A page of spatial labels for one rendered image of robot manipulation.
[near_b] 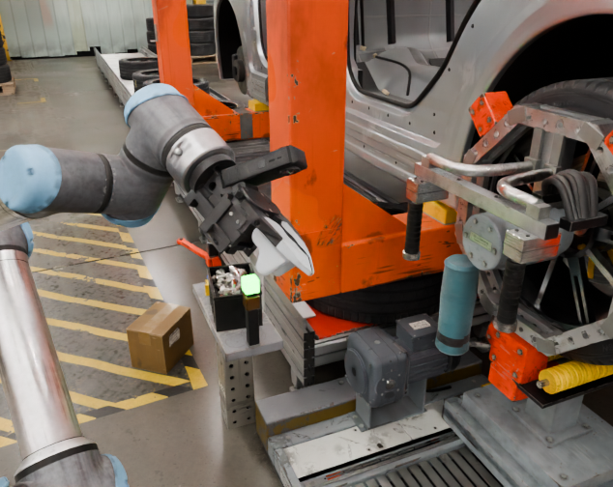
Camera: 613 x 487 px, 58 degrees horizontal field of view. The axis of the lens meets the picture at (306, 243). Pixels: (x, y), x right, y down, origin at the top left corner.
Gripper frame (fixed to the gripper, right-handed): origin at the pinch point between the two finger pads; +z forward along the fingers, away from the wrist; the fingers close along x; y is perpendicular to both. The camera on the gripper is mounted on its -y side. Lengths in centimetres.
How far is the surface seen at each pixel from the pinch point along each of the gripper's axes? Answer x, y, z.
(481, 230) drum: -61, -16, 1
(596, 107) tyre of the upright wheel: -64, -50, -1
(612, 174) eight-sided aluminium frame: -55, -40, 12
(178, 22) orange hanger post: -164, 15, -212
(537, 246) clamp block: -45, -21, 13
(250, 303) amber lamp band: -64, 39, -29
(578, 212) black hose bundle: -48, -30, 14
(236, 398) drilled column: -95, 79, -23
